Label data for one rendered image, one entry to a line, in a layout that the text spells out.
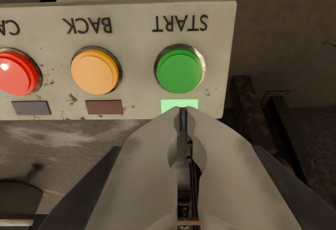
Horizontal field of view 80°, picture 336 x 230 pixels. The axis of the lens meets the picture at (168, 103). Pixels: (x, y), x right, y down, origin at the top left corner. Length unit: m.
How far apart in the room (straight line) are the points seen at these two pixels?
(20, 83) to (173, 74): 0.14
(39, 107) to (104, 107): 0.07
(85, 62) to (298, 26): 0.88
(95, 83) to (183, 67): 0.08
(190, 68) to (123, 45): 0.06
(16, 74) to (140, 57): 0.11
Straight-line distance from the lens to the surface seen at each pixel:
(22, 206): 2.86
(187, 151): 1.49
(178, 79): 0.18
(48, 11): 0.20
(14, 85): 0.23
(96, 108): 0.21
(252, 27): 0.90
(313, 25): 1.00
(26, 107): 0.25
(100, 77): 0.19
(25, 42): 0.22
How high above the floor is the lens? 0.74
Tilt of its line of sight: 40 degrees down
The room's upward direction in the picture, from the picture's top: 179 degrees counter-clockwise
